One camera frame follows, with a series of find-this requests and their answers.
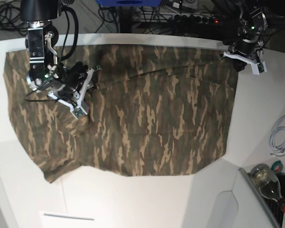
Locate black coiled floor cable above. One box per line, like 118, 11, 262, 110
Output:
0, 0, 24, 36

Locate clear glass bottle red cap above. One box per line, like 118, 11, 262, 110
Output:
250, 164, 285, 213

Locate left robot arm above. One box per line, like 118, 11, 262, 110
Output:
221, 0, 268, 75

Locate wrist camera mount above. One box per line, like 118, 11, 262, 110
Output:
47, 66, 101, 119
220, 51, 267, 75

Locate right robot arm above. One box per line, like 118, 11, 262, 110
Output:
20, 0, 88, 102

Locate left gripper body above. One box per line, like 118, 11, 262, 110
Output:
229, 38, 259, 58

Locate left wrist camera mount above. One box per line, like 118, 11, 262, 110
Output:
220, 51, 267, 75

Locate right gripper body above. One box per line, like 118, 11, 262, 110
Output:
47, 61, 89, 100

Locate green tape roll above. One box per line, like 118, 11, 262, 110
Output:
271, 160, 283, 174

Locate blue box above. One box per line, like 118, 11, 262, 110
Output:
96, 0, 168, 7

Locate camouflage t-shirt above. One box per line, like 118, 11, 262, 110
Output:
3, 45, 238, 182

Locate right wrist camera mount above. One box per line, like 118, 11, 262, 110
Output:
47, 66, 101, 119

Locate light blue coiled cable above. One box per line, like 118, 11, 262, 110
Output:
268, 113, 285, 156

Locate black power strip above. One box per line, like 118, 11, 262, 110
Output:
173, 14, 220, 25

